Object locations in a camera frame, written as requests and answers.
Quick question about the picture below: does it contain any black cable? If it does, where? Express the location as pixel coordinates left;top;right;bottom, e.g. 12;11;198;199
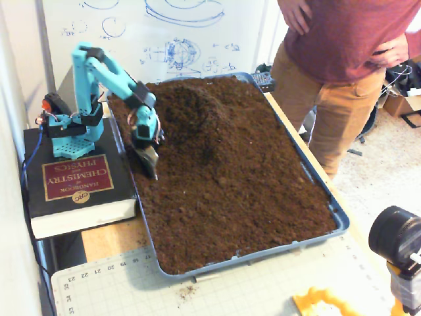
21;184;57;316

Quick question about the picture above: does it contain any grey gridded cutting mat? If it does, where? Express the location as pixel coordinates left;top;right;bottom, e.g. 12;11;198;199
51;230;395;316

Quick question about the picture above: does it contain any brown soil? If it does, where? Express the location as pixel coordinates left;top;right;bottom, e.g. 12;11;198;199
108;75;338;276

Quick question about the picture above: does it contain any whiteboard with blue sketches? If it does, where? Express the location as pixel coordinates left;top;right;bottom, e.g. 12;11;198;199
41;0;274;92

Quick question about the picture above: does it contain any blue cable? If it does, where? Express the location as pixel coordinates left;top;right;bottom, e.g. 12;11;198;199
19;126;45;192

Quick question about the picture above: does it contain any person's left forearm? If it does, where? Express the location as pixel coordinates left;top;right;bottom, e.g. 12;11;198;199
404;26;421;57

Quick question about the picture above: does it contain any black chemistry handbook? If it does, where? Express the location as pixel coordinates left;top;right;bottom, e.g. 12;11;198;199
22;118;138;240

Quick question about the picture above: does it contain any silver blade gripper finger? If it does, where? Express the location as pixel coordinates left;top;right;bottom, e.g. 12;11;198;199
133;144;159;180

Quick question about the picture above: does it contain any black tangled equipment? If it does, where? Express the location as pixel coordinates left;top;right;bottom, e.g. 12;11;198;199
381;54;421;96

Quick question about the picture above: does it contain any yellow grey camera stand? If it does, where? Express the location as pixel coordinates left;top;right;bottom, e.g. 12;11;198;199
386;256;421;316

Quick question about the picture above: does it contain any yellow plastic frame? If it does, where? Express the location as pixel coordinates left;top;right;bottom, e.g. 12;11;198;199
292;286;366;316

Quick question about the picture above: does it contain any cardboard box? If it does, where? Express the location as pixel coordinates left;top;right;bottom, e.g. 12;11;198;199
383;54;421;118

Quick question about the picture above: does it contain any person in red sweater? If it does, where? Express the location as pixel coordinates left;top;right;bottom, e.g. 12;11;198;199
268;0;421;180

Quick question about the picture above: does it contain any blue plastic tray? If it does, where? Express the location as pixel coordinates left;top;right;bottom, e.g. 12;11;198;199
105;71;351;281

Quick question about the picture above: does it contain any person's right hand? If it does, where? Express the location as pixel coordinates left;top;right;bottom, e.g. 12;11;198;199
278;0;313;36

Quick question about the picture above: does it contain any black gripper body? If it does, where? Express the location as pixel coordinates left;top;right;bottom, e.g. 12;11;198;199
131;126;165;149

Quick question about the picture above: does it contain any person's left hand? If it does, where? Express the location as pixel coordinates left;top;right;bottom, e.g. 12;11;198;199
370;31;410;68

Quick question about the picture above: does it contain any black perforated device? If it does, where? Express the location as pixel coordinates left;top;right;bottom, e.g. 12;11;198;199
251;72;277;93

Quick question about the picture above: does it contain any black round camera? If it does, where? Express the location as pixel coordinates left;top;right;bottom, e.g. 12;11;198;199
368;205;421;267

